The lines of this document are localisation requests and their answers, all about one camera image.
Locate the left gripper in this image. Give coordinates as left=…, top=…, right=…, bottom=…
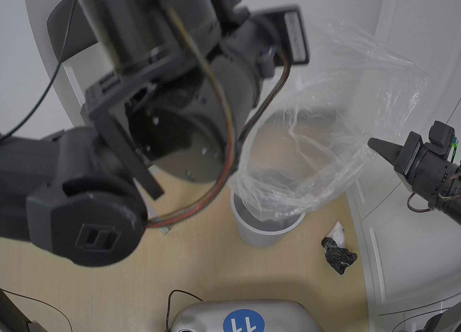
left=215, top=5, right=311, bottom=107

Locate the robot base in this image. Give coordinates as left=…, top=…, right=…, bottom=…
left=169, top=300, right=325, bottom=332

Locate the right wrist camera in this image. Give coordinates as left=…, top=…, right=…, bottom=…
left=429, top=121, right=460, bottom=161

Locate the black cable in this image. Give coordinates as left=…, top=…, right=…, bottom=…
left=0, top=0, right=78, bottom=143
left=165, top=289, right=204, bottom=332
left=0, top=287, right=73, bottom=332

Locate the crumpled white paper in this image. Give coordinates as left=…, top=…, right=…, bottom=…
left=326, top=220, right=346, bottom=248

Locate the crumpled black plastic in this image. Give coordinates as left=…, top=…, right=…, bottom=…
left=321, top=237, right=358, bottom=276

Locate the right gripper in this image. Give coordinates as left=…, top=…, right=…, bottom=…
left=367, top=131, right=460, bottom=202

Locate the white trash bin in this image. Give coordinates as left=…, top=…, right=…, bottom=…
left=230, top=189, right=307, bottom=248

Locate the clear plastic bag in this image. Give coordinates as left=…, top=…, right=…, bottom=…
left=230, top=22, right=431, bottom=222

